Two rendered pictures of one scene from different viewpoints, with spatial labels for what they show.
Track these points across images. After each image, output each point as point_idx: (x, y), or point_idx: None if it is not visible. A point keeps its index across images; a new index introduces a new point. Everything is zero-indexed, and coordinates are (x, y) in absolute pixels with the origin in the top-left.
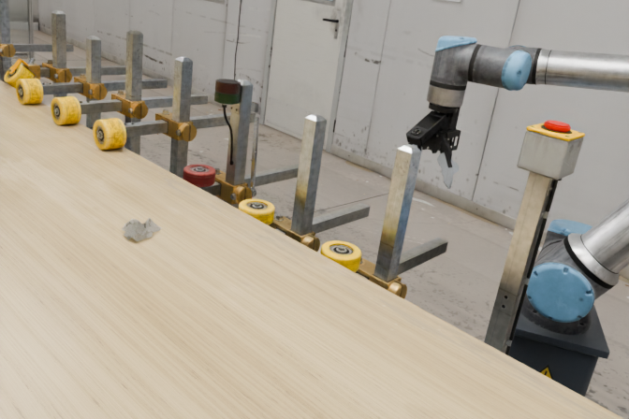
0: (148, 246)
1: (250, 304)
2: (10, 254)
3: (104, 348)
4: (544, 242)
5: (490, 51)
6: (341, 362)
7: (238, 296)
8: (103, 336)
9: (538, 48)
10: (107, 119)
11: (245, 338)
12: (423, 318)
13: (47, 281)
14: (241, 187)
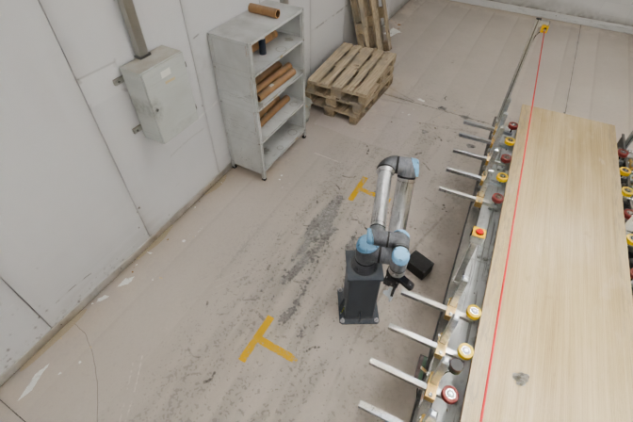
0: (526, 369)
1: (525, 324)
2: (568, 406)
3: (570, 348)
4: (368, 256)
5: (407, 242)
6: (527, 297)
7: (524, 329)
8: (567, 350)
9: (379, 224)
10: None
11: (538, 319)
12: (492, 283)
13: (566, 382)
14: None
